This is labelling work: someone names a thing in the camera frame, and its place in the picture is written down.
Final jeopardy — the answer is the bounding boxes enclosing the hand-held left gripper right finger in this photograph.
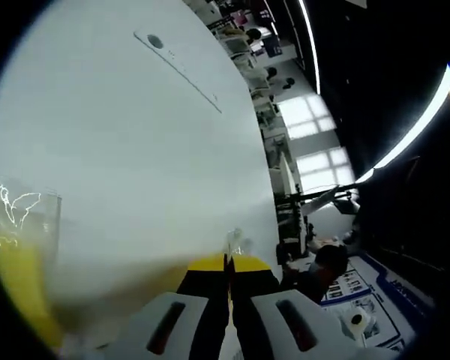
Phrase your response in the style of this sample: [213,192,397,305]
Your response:
[231,253,356,360]

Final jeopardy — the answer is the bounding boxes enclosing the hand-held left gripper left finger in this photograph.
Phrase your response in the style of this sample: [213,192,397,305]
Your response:
[127,253,234,360]

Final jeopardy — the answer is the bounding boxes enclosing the clear plastic bag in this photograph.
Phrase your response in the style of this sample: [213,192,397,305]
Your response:
[0,178,254,353]

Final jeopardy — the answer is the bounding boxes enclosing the blue bordered picture poster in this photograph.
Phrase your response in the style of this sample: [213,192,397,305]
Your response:
[319,252,437,356]

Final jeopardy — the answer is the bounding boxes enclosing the black equipment stand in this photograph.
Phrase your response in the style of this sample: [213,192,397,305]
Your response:
[274,183,362,264]

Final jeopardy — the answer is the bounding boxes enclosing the bright window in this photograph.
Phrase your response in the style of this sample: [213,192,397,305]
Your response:
[295,147,356,193]
[277,94,339,140]

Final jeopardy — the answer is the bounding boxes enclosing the ceiling light strip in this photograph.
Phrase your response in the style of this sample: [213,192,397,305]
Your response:
[298,0,323,94]
[355,63,450,185]

